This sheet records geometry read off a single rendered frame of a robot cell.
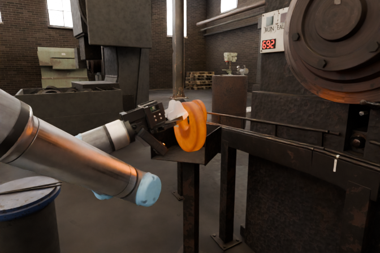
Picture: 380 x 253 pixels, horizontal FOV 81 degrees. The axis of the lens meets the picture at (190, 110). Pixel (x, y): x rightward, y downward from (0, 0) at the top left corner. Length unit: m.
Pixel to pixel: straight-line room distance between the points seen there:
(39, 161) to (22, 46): 10.08
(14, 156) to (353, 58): 0.73
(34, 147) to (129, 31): 2.78
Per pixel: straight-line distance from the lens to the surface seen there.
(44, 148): 0.39
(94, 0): 3.03
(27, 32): 10.48
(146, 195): 0.55
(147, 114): 0.62
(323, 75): 0.80
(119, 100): 2.81
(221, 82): 3.56
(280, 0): 1.19
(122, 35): 3.06
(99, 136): 0.61
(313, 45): 0.78
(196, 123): 0.64
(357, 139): 0.94
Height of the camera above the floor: 0.98
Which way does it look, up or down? 10 degrees down
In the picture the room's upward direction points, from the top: straight up
